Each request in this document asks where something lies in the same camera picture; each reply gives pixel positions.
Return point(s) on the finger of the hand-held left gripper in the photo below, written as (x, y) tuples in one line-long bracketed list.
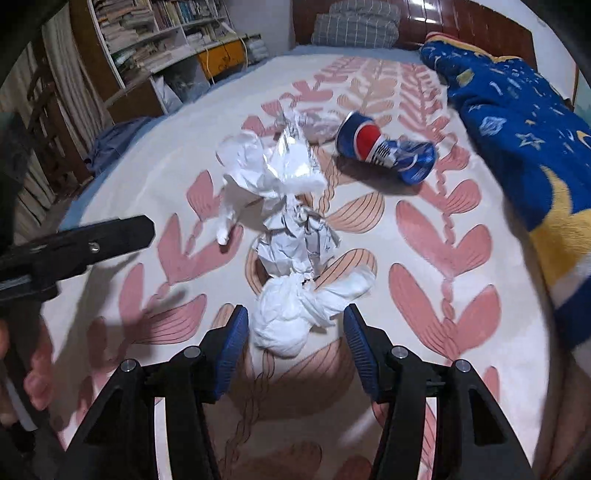
[(115, 237)]

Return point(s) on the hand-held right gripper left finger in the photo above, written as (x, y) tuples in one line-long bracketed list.
[(231, 350)]

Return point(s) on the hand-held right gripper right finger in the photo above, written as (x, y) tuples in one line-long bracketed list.
[(362, 350)]

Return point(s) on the white tissue wad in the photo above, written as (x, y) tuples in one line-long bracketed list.
[(286, 318)]

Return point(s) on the person's left hand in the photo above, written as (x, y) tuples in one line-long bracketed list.
[(39, 374)]

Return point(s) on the blue cloth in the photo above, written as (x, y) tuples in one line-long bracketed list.
[(120, 138)]

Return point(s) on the crumpled printed paper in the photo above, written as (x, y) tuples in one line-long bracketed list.
[(295, 240)]

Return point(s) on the pink leaf print sheet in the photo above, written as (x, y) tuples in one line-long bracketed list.
[(438, 230)]

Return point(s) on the dark wooden chair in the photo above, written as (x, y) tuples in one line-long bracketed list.
[(41, 99)]

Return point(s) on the large crumpled white paper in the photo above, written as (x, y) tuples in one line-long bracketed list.
[(258, 170)]

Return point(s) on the white plastic bag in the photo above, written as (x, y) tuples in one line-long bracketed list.
[(184, 85)]

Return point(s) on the small crumpled white paper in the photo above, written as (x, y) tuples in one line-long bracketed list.
[(288, 131)]

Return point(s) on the crushed blue cola can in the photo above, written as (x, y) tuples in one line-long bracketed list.
[(369, 141)]

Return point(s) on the white bookshelf with books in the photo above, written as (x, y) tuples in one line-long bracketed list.
[(138, 27)]

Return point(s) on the orange cabinet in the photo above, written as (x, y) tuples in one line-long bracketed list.
[(226, 56)]

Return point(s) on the clear plastic wrapper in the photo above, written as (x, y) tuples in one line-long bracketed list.
[(321, 125)]

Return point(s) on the blue star print blanket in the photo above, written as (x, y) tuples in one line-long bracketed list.
[(508, 120)]

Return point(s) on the grey plaid pillow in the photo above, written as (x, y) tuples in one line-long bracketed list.
[(355, 32), (364, 10)]

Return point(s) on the dark wooden headboard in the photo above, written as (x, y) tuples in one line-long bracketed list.
[(461, 23)]

